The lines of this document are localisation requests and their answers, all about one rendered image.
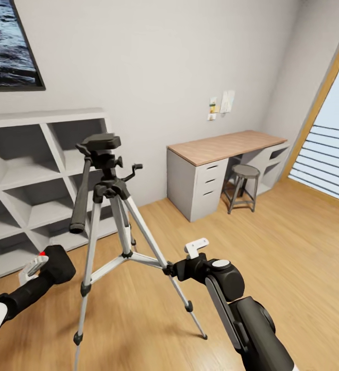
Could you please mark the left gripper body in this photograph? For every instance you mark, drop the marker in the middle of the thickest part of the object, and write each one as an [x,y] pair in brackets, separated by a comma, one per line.
[40,285]

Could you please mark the digital camera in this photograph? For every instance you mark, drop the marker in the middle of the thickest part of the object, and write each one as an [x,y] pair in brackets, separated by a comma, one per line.
[58,258]

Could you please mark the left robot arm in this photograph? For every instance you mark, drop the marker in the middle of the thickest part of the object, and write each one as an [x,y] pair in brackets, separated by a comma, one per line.
[32,288]

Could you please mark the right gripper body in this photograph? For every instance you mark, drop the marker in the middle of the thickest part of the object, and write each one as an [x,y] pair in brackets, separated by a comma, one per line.
[185,269]

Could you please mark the camera tripod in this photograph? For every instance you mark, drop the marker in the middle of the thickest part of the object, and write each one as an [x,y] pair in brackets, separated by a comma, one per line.
[114,189]

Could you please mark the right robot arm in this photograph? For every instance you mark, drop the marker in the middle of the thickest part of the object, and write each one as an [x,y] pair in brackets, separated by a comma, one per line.
[248,324]

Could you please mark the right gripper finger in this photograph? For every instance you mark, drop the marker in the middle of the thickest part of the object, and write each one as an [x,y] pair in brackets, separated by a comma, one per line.
[172,270]

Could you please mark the taboret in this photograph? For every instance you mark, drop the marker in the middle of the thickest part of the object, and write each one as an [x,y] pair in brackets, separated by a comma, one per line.
[244,172]

